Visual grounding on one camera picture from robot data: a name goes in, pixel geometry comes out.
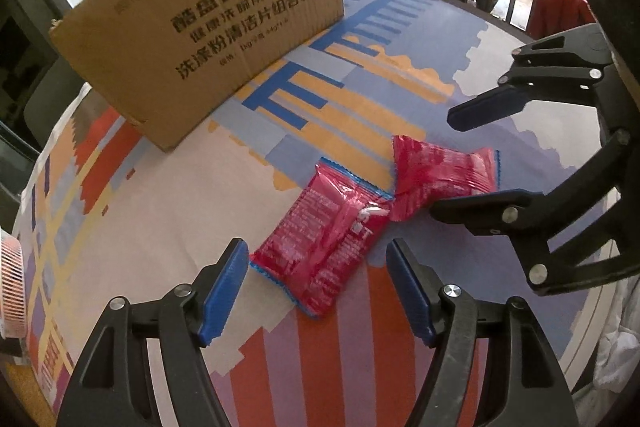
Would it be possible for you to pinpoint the pink snack packet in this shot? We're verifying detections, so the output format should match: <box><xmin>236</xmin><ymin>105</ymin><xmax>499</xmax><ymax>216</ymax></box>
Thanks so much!
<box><xmin>250</xmin><ymin>157</ymin><xmax>393</xmax><ymax>317</ymax></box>
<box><xmin>390</xmin><ymin>135</ymin><xmax>500</xmax><ymax>222</ymax></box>

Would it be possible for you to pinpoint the colourful patterned tablecloth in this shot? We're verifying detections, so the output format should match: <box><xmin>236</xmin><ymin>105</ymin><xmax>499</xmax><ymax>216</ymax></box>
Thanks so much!
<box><xmin>14</xmin><ymin>0</ymin><xmax>600</xmax><ymax>426</ymax></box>

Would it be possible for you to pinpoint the white plastic basket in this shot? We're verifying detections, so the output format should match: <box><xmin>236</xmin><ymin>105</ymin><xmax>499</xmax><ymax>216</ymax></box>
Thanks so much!
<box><xmin>0</xmin><ymin>230</ymin><xmax>27</xmax><ymax>339</ymax></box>

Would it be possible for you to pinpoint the dark chair far left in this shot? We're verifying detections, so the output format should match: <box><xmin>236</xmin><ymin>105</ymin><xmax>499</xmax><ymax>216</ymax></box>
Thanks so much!
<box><xmin>24</xmin><ymin>57</ymin><xmax>85</xmax><ymax>148</ymax></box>

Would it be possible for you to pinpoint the brown cardboard box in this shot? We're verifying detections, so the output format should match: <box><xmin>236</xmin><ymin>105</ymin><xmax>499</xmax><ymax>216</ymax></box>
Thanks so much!
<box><xmin>50</xmin><ymin>0</ymin><xmax>344</xmax><ymax>150</ymax></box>

